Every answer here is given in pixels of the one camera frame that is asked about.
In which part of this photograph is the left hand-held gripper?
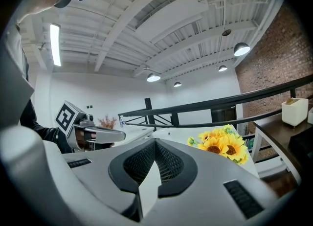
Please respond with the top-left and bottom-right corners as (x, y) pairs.
(55, 100), (127, 153)

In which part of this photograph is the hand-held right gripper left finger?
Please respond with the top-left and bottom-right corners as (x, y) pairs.
(62, 137), (157, 222)

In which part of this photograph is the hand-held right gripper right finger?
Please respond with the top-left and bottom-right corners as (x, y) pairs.
(144, 137), (280, 222)

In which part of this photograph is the person's left forearm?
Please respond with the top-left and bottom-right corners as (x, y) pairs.
(19, 99), (73, 154)

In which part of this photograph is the person's left hand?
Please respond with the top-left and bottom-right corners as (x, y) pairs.
(75, 129), (96, 150)

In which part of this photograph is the reddish dried plant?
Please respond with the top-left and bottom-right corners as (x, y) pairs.
(97, 114), (118, 130)

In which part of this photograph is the white table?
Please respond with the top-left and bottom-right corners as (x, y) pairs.
(111, 124), (155, 148)

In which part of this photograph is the yellow sunflower bouquet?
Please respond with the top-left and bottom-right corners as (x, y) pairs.
(186, 124), (250, 166)

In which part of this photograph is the dark wooden table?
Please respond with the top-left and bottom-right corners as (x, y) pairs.
(251, 111), (313, 186)

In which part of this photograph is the black metal railing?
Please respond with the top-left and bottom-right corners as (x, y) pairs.
(117, 73), (313, 133)

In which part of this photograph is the long fluorescent ceiling light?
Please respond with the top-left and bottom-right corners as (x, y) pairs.
(49, 23), (62, 68)

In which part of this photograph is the white rectangular container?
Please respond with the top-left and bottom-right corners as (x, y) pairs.
(281, 97), (310, 128)

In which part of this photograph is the person's torso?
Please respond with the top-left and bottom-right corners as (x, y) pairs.
(0, 22), (35, 129)

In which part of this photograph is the large dome pendant lamp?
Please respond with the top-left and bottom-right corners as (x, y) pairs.
(233, 42), (251, 57)

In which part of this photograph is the white ceiling duct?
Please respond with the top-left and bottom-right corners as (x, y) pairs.
(134, 0), (210, 45)

